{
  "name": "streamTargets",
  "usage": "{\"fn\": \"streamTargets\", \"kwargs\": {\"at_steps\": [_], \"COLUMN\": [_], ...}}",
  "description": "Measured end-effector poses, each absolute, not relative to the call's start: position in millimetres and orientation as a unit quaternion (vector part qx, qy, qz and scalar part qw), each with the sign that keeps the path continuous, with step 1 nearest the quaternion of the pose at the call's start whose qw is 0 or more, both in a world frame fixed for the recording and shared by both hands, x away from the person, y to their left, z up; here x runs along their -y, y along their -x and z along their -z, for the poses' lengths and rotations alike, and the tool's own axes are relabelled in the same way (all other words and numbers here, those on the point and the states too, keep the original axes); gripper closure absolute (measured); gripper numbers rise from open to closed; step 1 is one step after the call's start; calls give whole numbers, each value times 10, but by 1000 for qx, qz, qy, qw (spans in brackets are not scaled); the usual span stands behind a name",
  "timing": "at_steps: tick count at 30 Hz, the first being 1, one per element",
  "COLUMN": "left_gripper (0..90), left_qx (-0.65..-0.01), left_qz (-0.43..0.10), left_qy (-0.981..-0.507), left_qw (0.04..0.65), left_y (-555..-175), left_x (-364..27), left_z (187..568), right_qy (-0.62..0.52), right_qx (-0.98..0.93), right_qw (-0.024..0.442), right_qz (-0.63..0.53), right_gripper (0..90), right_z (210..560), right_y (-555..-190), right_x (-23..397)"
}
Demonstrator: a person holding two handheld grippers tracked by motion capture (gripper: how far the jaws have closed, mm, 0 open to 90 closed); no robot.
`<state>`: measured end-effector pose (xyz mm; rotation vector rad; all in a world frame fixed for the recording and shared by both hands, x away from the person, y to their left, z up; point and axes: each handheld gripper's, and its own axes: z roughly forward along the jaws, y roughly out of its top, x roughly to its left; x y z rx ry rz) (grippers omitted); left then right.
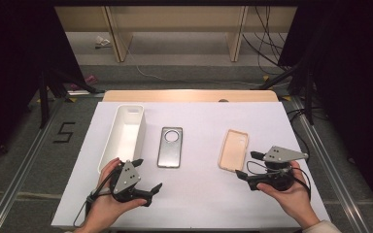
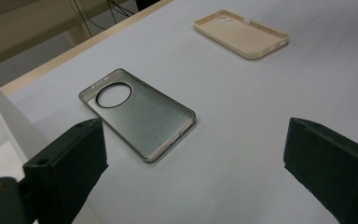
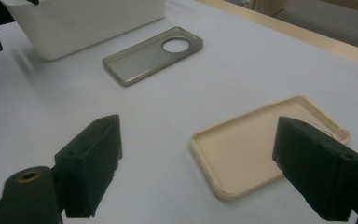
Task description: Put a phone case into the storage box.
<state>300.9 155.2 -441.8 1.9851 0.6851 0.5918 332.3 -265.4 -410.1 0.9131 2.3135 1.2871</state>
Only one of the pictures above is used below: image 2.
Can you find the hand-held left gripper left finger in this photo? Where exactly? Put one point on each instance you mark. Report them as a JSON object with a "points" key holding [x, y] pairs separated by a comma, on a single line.
{"points": [[65, 161]]}

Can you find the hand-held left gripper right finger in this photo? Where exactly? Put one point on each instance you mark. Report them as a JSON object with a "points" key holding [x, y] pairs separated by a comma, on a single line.
{"points": [[332, 168]]}

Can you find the white plastic storage box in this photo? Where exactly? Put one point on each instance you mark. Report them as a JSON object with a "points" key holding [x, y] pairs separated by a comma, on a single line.
{"points": [[3, 118]]}

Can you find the wooden cutting board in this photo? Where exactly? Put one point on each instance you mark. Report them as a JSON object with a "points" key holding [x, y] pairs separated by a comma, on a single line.
{"points": [[239, 34]]}

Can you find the white table mat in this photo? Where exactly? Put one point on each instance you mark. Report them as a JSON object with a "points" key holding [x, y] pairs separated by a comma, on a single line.
{"points": [[245, 109]]}

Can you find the light wooden shelf unit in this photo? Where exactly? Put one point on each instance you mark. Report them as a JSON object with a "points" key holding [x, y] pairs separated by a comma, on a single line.
{"points": [[21, 25]]}

